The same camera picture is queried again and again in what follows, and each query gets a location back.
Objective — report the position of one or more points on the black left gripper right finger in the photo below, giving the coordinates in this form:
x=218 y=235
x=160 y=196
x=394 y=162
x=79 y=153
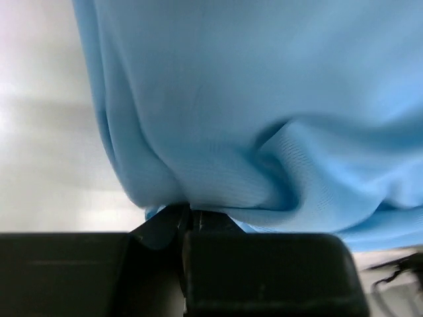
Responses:
x=231 y=273

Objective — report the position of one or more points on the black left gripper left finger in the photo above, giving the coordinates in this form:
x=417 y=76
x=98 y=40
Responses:
x=133 y=273

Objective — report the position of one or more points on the light blue shorts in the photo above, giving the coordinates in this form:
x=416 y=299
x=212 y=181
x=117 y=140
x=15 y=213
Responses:
x=287 y=116

